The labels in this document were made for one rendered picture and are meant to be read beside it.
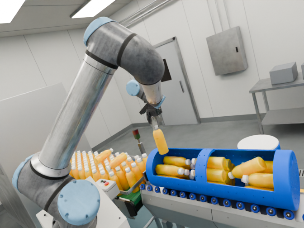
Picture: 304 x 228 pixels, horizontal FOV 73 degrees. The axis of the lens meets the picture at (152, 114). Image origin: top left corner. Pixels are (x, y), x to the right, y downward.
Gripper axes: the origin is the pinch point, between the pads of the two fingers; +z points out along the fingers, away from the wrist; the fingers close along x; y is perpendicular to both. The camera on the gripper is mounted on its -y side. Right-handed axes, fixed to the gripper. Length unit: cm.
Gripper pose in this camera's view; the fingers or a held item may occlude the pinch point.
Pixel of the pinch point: (155, 126)
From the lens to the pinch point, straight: 143.6
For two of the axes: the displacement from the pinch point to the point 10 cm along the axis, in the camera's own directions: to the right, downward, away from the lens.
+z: 3.2, 9.2, 2.2
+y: 7.5, -0.9, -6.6
